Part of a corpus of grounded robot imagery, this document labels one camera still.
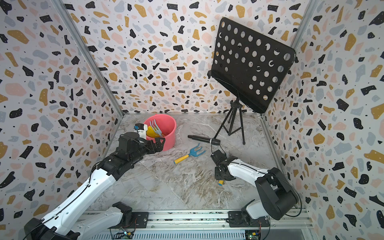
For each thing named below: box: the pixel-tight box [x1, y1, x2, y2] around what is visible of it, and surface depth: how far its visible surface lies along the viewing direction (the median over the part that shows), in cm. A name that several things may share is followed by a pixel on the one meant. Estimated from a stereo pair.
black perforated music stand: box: [207, 17, 299, 145], surface depth 65 cm
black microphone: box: [187, 135, 221, 146], surface depth 105 cm
